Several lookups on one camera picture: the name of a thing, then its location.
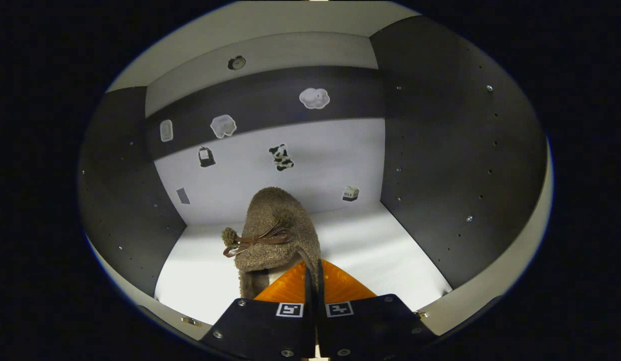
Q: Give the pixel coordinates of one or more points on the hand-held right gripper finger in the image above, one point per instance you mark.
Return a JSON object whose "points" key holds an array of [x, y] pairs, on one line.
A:
{"points": [[309, 321], [321, 321]]}

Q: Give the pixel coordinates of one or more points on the brown fuzzy shoe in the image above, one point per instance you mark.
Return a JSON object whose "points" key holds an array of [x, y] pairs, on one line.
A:
{"points": [[275, 215]]}

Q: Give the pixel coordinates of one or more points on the white shoe cabinet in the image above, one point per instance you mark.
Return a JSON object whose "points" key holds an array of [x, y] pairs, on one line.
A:
{"points": [[431, 150]]}

